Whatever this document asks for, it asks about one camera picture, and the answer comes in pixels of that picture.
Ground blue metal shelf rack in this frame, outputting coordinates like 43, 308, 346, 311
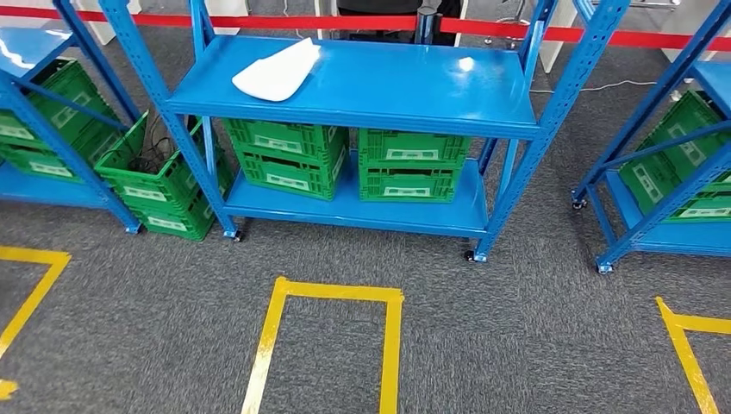
97, 0, 632, 264
0, 0, 144, 235
571, 0, 731, 277

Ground white plastic trim panel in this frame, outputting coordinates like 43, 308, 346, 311
231, 36, 322, 104

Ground red barrier belt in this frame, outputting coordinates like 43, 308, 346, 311
0, 4, 731, 53

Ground dark stanchion post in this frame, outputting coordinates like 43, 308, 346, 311
415, 5, 444, 46

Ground black coiled cables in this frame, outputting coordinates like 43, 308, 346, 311
128, 134, 176, 176

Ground white floor cable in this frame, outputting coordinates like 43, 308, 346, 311
529, 79, 658, 96

